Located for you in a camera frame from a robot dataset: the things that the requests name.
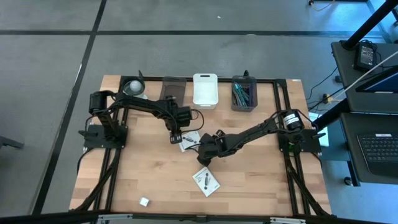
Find smoky translucent plastic bin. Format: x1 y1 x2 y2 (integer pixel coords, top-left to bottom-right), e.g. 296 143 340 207
159 76 187 105

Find dark grey plastic bin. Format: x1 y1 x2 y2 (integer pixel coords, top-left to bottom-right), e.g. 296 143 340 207
231 75 258 112

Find white printed box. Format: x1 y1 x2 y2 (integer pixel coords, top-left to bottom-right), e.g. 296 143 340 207
192 166 221 198
179 130 201 153

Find black computer desk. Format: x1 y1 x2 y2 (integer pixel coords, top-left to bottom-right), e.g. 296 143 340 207
331 40 398 187

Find black keyboard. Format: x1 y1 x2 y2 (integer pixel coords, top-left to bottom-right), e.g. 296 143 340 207
356 133 398 178

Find black monitor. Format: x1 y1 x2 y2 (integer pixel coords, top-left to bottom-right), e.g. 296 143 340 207
356 67 398 94

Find black power brick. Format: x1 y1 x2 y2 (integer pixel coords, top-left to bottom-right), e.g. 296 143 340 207
354 42 377 72

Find black diagonal pole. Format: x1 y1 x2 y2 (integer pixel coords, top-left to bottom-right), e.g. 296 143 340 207
341 0 398 50

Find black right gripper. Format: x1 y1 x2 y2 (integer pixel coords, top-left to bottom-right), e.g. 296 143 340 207
197 133 225 168

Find white plastic bin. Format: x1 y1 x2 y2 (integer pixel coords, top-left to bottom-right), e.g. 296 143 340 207
192 73 219 110

